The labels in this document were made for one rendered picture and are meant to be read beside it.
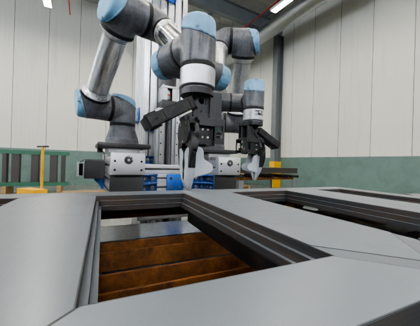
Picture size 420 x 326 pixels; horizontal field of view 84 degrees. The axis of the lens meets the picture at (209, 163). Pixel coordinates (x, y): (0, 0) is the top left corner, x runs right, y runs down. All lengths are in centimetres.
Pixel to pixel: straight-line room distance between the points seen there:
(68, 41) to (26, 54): 152
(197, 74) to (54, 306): 42
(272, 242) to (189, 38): 41
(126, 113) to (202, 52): 72
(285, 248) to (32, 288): 29
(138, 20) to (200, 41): 45
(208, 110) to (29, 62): 1070
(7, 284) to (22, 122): 1043
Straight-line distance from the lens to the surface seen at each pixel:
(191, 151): 45
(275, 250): 39
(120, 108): 116
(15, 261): 32
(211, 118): 50
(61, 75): 1092
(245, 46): 124
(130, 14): 93
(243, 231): 46
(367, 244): 40
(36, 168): 802
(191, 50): 52
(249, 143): 83
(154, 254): 71
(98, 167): 126
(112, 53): 100
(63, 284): 25
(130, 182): 105
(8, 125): 1073
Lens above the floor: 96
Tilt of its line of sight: level
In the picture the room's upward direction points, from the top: 2 degrees clockwise
